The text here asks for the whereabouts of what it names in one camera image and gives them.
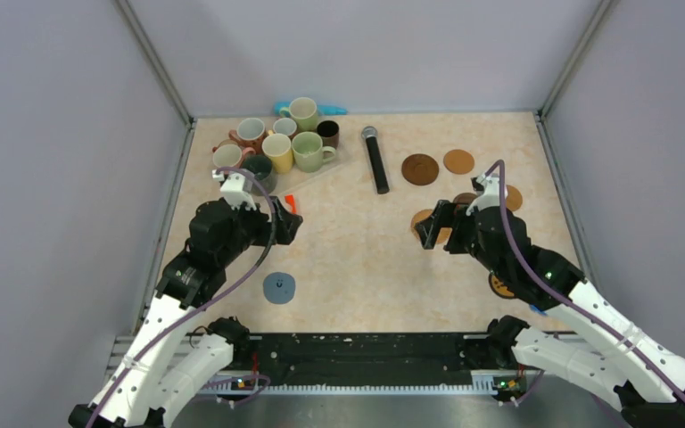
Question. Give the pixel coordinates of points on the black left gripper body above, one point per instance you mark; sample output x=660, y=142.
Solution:
x=265, y=232

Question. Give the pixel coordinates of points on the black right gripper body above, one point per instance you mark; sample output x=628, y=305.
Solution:
x=464, y=236

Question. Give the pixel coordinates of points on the grey smiley silicone coaster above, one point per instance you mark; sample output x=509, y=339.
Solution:
x=279, y=288

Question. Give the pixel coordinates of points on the orange black smiley coaster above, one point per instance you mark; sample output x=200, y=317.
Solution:
x=499, y=288

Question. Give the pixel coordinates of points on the blue cloud shaped coaster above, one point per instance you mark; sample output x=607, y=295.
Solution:
x=538, y=311

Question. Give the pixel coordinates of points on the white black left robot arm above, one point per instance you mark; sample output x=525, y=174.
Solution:
x=145, y=389

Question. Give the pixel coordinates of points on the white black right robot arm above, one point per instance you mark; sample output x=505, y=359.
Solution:
x=635, y=375

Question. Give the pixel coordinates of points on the dark walnut round coaster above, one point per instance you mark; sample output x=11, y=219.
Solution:
x=464, y=199

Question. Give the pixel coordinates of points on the tan wooden round coaster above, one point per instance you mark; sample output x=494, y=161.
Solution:
x=514, y=198

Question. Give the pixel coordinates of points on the light brown round coaster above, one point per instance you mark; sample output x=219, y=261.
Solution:
x=459, y=162

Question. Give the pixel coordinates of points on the dark wooden round coaster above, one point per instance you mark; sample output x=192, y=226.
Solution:
x=420, y=169

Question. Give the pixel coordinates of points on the orange plastic piece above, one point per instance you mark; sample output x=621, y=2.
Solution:
x=292, y=203

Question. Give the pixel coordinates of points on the dark green mug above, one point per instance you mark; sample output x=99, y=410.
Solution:
x=263, y=171

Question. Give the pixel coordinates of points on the light green mug front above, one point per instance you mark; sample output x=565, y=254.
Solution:
x=309, y=152

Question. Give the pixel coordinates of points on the yellow mug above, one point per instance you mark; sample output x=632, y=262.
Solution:
x=278, y=148

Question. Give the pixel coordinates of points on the pink mug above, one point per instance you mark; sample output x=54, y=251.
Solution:
x=230, y=155

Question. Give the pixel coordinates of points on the brown mug white interior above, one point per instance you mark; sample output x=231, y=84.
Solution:
x=250, y=133

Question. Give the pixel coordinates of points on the small grey blue mug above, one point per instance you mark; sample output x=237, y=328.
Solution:
x=285, y=126

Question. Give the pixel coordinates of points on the dark brown mug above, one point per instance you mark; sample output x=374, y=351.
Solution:
x=329, y=131

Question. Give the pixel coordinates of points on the sage green mug back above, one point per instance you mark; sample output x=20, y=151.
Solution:
x=303, y=111

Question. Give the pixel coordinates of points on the light blue plastic object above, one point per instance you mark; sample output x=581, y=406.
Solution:
x=323, y=109

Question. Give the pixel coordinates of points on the black handheld microphone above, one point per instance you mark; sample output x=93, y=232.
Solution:
x=370, y=137

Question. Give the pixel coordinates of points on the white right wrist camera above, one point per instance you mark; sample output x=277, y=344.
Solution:
x=489, y=192

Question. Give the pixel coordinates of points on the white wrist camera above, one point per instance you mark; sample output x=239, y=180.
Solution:
x=489, y=192
x=235, y=188

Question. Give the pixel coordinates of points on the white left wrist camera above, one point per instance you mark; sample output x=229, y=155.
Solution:
x=235, y=188

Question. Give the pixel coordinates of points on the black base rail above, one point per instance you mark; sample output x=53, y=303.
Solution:
x=371, y=359

